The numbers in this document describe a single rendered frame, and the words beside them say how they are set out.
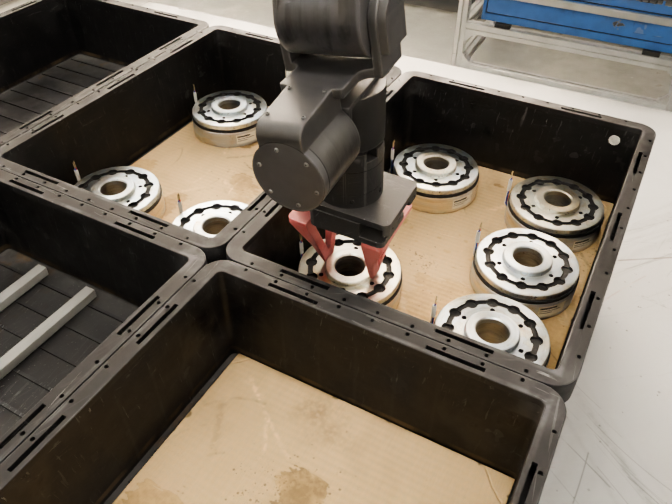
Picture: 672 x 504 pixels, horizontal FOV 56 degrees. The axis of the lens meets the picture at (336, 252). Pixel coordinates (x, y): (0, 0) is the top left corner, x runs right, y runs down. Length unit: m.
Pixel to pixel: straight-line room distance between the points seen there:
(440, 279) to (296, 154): 0.29
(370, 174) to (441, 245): 0.21
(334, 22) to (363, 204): 0.16
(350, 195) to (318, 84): 0.11
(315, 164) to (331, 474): 0.24
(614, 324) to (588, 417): 0.15
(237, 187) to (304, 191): 0.36
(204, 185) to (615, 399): 0.54
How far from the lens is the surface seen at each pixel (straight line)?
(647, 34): 2.61
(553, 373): 0.48
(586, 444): 0.74
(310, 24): 0.45
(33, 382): 0.63
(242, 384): 0.58
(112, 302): 0.68
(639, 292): 0.92
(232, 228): 0.57
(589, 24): 2.62
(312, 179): 0.43
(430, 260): 0.69
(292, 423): 0.55
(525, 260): 0.68
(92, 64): 1.15
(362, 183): 0.52
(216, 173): 0.82
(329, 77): 0.46
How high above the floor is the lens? 1.29
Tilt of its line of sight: 42 degrees down
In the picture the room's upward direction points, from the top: straight up
